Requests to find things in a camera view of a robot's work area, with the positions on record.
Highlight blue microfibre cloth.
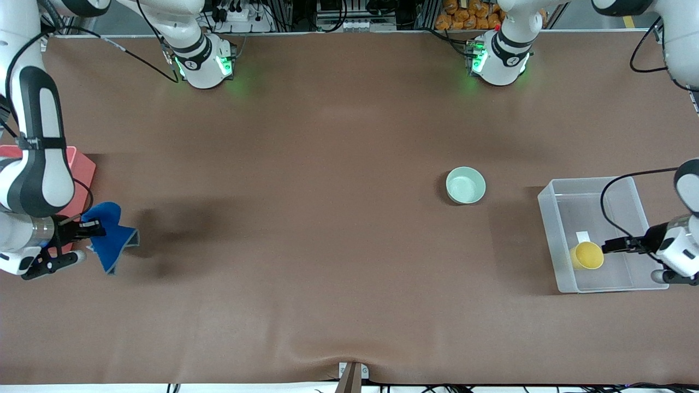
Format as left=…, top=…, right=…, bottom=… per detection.
left=81, top=202, right=140, bottom=275

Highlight yellow cup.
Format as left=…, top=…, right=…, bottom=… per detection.
left=570, top=241, right=605, bottom=271

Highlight mint green bowl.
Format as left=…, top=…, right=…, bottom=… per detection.
left=445, top=166, right=487, bottom=205

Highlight clear plastic bin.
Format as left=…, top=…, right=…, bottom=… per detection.
left=538, top=176, right=670, bottom=294

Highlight pink plastic bin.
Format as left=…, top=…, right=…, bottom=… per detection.
left=0, top=145, right=97, bottom=254

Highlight brown table cover mat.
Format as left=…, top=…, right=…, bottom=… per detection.
left=0, top=30, right=699, bottom=385

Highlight white power strip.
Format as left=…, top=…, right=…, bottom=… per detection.
left=210, top=0, right=274, bottom=33

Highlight orange snack packets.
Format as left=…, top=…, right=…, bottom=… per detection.
left=435, top=0, right=548, bottom=31

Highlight black equipment with white connectors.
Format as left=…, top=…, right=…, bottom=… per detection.
left=316, top=0, right=398, bottom=32

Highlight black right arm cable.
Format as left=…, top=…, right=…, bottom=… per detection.
left=0, top=0, right=181, bottom=219

